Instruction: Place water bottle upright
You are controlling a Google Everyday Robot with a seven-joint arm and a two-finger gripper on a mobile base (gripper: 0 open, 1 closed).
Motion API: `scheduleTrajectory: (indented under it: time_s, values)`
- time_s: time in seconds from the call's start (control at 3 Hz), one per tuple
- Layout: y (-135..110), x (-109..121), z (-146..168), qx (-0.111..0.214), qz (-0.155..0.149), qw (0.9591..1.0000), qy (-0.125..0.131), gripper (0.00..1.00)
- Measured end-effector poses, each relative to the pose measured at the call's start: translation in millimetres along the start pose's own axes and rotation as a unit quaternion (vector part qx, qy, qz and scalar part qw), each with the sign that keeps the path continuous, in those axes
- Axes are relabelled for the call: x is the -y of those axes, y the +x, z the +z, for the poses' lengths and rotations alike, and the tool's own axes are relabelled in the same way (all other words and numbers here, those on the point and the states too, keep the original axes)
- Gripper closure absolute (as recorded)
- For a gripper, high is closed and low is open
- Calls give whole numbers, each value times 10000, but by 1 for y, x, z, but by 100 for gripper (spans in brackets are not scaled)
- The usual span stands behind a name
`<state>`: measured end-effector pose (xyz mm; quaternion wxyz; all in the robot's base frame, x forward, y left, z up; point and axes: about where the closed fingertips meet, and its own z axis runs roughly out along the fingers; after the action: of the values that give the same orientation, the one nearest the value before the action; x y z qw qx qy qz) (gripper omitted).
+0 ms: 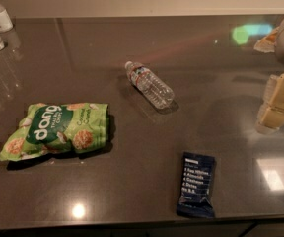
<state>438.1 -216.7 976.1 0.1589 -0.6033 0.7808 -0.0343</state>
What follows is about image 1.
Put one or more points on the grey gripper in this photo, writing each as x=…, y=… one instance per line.
x=271, y=114

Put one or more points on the green Dang chips bag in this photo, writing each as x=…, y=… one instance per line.
x=57, y=129

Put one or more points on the clear plastic water bottle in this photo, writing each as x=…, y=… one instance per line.
x=158, y=93

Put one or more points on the dark blue protein bar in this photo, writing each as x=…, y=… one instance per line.
x=196, y=181

